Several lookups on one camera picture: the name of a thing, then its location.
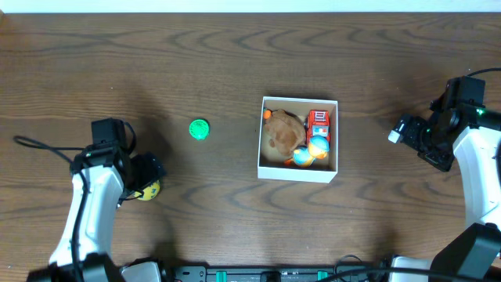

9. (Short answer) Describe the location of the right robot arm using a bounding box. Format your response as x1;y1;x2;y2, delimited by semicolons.
388;109;500;281

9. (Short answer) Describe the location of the red toy fire truck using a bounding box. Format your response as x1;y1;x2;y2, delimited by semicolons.
305;110;330;142

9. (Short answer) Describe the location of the orange blue duck toy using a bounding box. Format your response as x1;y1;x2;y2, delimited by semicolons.
284;136;330;168

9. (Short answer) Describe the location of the yellow patterned ball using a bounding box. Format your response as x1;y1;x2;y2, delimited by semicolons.
134;180;160;201

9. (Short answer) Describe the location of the green round gear toy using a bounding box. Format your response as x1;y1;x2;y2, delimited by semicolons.
189;118;210;140

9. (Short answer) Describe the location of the brown plush toy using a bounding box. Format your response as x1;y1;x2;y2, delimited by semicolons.
263;109;306;157

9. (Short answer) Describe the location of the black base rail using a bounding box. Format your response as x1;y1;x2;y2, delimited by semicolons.
119;255;392;282

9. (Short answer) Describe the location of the white cardboard box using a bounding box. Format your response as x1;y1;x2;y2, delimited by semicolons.
258;96;339;183

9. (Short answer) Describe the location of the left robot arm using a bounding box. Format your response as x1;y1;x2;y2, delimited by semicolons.
27;146;166;281

